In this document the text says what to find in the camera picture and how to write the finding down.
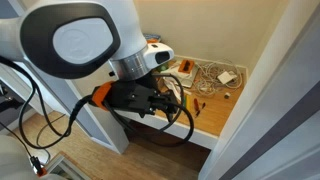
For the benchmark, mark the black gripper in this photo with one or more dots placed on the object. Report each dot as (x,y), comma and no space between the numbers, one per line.
(131,95)

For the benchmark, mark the black retractable pen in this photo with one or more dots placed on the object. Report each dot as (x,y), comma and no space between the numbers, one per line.
(200,110)

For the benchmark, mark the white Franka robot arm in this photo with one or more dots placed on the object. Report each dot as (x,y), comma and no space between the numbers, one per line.
(83,40)

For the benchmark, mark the red pen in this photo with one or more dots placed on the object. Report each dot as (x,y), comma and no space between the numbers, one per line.
(196,105)

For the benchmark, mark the orange small box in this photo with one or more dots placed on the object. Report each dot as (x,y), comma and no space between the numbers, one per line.
(186,66)

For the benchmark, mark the white paper sheets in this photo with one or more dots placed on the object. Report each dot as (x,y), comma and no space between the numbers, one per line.
(178,81)

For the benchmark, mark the small round metal item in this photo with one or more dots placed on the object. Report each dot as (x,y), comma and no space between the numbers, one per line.
(227,95)

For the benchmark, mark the white power adapter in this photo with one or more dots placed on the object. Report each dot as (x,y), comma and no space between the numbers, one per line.
(226,77)

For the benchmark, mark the grey metal frame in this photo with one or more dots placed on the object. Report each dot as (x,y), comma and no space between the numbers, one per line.
(61,163)

